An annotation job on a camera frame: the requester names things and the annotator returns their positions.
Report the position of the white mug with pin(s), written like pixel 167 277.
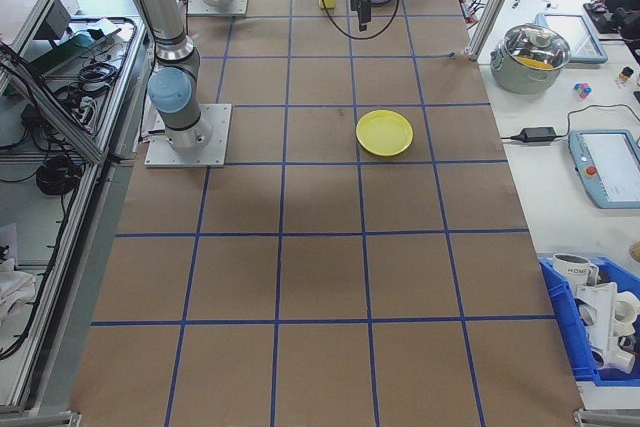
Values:
pixel 572 272

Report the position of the aluminium extrusion post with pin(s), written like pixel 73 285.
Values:
pixel 496 2

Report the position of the grey box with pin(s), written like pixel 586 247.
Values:
pixel 52 19

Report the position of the small colourful cube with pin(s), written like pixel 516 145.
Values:
pixel 582 90

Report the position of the white cloth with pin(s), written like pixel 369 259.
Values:
pixel 12 287

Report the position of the small bottle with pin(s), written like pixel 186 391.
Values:
pixel 625 78

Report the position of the blue plastic bin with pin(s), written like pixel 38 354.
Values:
pixel 555 297

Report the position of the dark green board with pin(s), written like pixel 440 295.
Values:
pixel 65 54

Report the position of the white plastic pipe fitting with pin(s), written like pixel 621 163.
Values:
pixel 605 317

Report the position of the light blue teach pendant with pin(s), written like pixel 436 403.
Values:
pixel 610 167
pixel 585 42

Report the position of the black power adapter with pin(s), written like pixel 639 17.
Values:
pixel 539 134

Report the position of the tan object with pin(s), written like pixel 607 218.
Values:
pixel 636 252

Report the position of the grey pot with lid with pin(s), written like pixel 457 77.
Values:
pixel 525 77

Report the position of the yellow plastic plate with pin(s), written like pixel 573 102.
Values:
pixel 384 134

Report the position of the V-shaped metal bar frame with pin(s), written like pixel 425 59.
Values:
pixel 75 227

